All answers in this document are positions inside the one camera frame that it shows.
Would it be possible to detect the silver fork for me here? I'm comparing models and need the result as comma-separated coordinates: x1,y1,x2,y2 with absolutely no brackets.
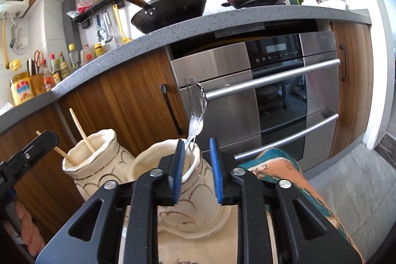
185,76,204,151

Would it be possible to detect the wooden chopstick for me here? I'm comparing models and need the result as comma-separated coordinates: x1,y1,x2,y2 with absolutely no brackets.
69,108,95,154
54,147,78,166

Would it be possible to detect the silver spoon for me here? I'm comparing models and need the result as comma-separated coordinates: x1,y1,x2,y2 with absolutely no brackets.
195,82,207,116

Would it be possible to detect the wooden kitchen cabinet door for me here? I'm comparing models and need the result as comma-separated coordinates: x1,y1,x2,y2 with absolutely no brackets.
58,49,188,156

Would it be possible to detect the person's left hand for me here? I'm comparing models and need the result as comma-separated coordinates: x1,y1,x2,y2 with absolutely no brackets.
2,200,45,257

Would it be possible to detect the printed quilted table mat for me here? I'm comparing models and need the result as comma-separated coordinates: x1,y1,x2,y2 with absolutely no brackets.
239,148,365,263

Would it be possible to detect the cream ceramic utensil holder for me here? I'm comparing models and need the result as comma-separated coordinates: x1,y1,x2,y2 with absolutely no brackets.
62,129,231,239

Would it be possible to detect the stainless steel built-in oven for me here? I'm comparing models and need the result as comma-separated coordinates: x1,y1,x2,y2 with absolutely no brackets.
171,31,340,171

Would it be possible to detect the yellow oil jar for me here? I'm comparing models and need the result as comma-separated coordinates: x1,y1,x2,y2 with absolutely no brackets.
9,59,34,106

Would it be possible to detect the wooden utensil cup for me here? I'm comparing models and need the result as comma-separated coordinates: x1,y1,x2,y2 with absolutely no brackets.
30,73,46,96

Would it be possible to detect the red-cap sauce bottle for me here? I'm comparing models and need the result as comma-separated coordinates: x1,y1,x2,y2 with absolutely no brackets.
42,60,54,92

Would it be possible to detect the dark soy sauce bottle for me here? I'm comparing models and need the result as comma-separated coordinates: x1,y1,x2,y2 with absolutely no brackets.
49,54,62,85

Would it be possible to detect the clear oil bottle yellow cap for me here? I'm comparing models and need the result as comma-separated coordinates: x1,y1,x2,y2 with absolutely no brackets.
69,44,80,72

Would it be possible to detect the yellow mustard bottle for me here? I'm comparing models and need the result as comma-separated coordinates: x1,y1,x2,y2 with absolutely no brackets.
94,43,106,58

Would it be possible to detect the yellow hanging spatula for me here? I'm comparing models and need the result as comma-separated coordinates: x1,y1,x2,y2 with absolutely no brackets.
113,4,131,45

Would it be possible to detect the black wok with wooden handle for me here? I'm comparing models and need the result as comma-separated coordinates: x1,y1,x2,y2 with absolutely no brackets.
122,0,207,34

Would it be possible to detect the black wall spice shelf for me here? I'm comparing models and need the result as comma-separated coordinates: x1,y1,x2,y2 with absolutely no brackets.
72,0,125,25

